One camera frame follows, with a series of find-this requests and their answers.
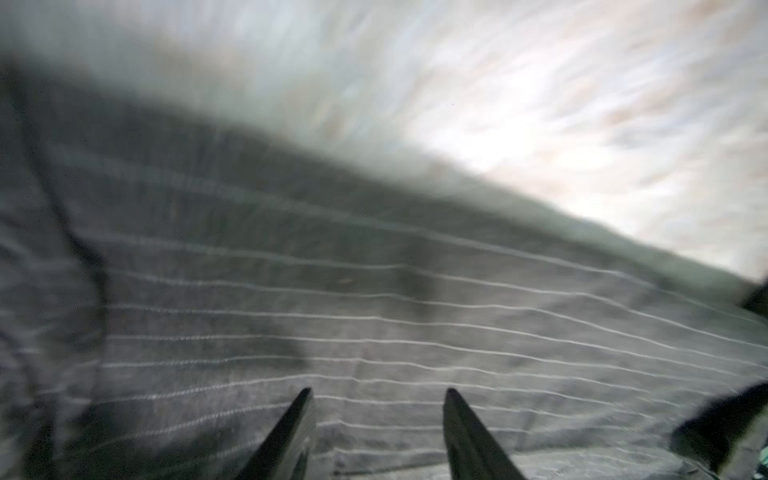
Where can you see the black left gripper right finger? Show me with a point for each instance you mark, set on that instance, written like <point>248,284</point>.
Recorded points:
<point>473,453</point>

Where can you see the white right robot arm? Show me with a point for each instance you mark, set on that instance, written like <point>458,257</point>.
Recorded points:
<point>725,437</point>

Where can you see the dark grey pinstripe shirt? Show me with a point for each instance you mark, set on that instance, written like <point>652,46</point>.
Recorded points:
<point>169,287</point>

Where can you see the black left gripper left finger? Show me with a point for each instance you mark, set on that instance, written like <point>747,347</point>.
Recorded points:
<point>285,452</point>

